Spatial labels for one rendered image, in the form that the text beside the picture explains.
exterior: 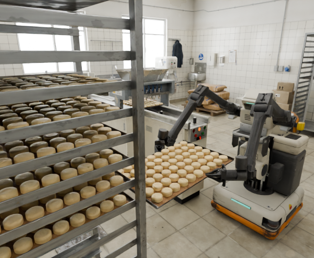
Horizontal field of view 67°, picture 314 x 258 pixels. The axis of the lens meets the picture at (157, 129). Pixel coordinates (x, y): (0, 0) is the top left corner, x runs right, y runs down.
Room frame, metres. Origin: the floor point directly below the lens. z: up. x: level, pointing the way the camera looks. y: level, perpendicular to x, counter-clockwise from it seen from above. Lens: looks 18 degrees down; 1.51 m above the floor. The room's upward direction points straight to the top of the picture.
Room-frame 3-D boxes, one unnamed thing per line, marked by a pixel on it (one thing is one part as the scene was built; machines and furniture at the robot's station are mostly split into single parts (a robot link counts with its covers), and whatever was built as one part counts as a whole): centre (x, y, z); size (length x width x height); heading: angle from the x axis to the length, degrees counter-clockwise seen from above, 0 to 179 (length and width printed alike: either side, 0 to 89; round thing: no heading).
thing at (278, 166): (1.83, -0.89, 0.53); 0.28 x 0.27 x 0.25; 42
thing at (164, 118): (2.81, 0.35, 0.87); 2.01 x 0.03 x 0.07; 40
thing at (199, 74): (7.15, -1.22, 0.93); 0.99 x 0.38 x 1.09; 37
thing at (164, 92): (2.82, 0.16, 1.01); 0.72 x 0.33 x 0.34; 130
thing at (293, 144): (2.04, -1.04, 0.59); 0.55 x 0.34 x 0.83; 42
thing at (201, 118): (3.00, 0.12, 0.87); 2.01 x 0.03 x 0.07; 40
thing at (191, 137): (2.15, -0.39, 0.77); 0.24 x 0.04 x 0.14; 130
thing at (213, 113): (6.25, -1.37, 0.06); 1.20 x 0.80 x 0.11; 39
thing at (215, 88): (6.22, -1.41, 0.62); 0.72 x 0.42 x 0.17; 43
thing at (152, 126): (2.43, -0.16, 0.45); 0.70 x 0.34 x 0.90; 40
